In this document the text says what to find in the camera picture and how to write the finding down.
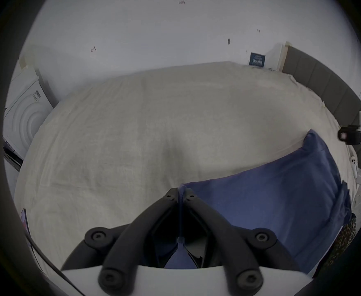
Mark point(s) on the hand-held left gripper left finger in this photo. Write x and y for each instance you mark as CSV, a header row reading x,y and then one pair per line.
x,y
123,251

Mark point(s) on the white washing machine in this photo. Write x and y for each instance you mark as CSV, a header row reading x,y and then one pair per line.
x,y
26,112

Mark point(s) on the bed with beige sheet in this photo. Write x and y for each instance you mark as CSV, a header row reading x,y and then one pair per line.
x,y
168,128

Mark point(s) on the dark grey padded headboard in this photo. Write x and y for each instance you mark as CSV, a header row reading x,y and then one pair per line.
x,y
322,79

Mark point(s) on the dark blue shirt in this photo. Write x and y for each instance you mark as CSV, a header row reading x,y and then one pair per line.
x,y
276,196

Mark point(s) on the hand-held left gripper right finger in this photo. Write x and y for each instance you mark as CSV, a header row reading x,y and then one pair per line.
x,y
230,251

